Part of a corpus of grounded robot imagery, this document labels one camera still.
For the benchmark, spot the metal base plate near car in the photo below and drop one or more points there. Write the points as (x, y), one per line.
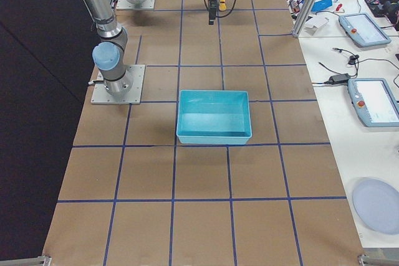
(135, 5)

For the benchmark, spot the teach pendant far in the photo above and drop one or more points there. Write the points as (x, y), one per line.
(363, 30)

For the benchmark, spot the yellow beetle toy car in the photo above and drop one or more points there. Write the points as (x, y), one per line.
(222, 5)

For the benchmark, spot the light blue plastic bin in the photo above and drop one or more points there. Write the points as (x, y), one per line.
(213, 117)

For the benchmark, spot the teach pendant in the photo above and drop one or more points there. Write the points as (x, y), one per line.
(363, 30)
(373, 101)

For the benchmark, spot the metal corner bracket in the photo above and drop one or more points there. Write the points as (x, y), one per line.
(36, 261)
(365, 260)

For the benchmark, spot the pale blue round plate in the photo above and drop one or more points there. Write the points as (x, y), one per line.
(376, 203)

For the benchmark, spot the blue flat box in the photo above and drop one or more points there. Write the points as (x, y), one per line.
(321, 5)

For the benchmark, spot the black power adapter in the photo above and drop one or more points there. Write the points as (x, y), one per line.
(339, 79)

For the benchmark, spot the white cardboard box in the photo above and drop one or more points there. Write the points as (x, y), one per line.
(314, 24)

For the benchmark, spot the metal base plate near bin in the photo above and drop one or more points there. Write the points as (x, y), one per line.
(127, 90)

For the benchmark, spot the teach pendant near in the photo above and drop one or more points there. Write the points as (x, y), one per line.
(373, 101)

